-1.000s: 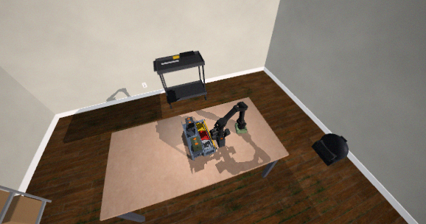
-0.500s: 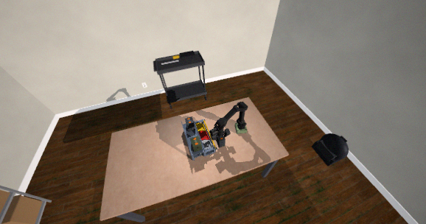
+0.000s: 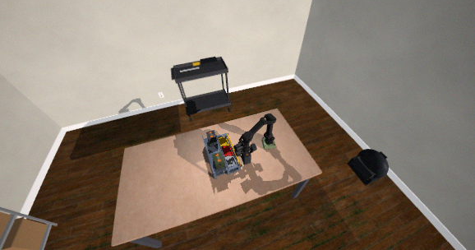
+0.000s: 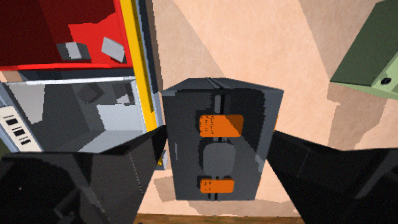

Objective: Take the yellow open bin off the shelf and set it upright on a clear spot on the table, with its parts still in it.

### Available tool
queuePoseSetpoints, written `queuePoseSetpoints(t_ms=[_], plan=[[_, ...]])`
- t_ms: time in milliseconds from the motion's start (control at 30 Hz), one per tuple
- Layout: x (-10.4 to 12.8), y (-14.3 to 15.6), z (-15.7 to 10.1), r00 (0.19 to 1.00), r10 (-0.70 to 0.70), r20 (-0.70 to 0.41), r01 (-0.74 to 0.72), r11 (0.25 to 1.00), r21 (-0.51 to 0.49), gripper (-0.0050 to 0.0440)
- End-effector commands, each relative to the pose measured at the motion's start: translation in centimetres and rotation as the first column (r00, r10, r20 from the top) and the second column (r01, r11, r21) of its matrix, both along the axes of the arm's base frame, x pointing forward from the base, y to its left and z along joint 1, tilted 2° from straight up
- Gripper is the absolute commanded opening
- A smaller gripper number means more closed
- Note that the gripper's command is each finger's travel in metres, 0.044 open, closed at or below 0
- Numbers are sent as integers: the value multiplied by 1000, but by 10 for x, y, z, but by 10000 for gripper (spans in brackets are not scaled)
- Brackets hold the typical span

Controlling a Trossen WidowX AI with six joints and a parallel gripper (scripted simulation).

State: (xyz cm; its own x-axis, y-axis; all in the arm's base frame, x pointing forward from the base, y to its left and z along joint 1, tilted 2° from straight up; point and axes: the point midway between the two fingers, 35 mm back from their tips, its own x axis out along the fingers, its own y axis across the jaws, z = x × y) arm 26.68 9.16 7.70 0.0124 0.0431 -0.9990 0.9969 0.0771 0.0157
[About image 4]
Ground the red open bin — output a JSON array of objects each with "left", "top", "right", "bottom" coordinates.
[{"left": 0, "top": 0, "right": 133, "bottom": 71}]

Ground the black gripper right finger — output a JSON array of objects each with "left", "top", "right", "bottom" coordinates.
[{"left": 266, "top": 130, "right": 398, "bottom": 224}]

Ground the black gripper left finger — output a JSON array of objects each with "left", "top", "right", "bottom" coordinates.
[{"left": 1, "top": 125, "right": 167, "bottom": 224}]

